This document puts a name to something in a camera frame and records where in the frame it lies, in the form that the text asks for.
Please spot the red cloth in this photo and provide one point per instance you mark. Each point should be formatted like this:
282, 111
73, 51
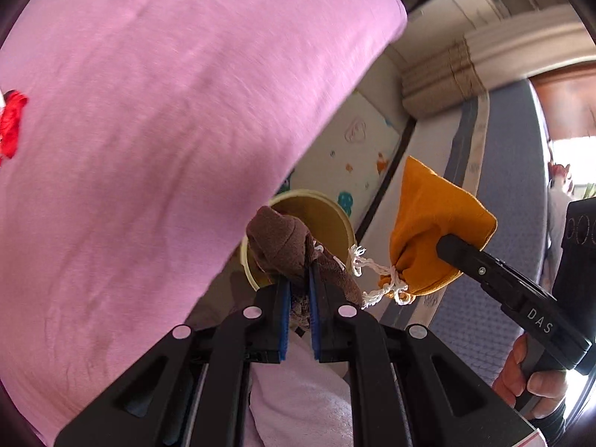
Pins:
10, 123

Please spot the person's right hand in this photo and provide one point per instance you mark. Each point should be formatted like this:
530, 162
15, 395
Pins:
512, 372

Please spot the white cartoon play mat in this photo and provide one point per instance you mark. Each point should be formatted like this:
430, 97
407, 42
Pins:
354, 149

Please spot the yellow round bucket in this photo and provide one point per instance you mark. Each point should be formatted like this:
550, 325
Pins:
326, 212

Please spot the folded beige mat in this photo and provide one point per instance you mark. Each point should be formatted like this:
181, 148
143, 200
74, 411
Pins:
442, 79

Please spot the person's light pink pants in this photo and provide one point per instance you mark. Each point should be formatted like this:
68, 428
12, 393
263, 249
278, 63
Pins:
298, 400

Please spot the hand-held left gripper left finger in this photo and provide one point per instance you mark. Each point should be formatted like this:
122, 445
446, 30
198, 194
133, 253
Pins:
282, 316

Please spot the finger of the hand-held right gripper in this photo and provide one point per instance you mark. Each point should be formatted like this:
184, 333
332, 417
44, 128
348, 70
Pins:
470, 260

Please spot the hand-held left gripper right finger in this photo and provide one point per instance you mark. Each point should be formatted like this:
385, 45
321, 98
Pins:
314, 316

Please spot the brown wooden door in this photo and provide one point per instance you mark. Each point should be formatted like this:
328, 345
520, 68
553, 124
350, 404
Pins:
565, 102

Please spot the pink bed sheet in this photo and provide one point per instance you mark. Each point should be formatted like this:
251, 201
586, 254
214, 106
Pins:
163, 149

